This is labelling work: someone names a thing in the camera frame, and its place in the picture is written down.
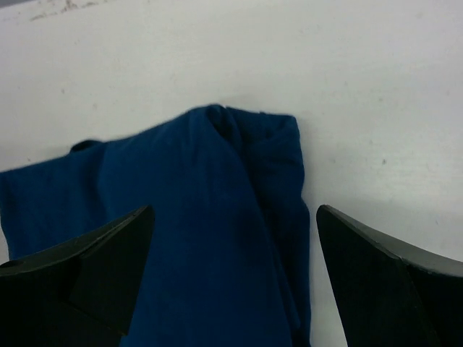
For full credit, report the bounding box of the navy blue printed t-shirt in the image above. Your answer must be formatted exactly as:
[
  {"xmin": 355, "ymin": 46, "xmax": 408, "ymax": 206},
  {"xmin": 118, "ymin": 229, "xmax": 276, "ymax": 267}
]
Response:
[{"xmin": 1, "ymin": 105, "xmax": 311, "ymax": 346}]

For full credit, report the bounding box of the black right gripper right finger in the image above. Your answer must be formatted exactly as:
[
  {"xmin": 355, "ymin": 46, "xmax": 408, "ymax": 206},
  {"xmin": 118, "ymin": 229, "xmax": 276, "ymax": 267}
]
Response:
[{"xmin": 316, "ymin": 205, "xmax": 462, "ymax": 346}]

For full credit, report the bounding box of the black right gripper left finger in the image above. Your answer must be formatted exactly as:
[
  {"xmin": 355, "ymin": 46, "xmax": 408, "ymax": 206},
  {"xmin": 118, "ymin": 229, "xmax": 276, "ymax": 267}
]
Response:
[{"xmin": 1, "ymin": 206, "xmax": 155, "ymax": 346}]

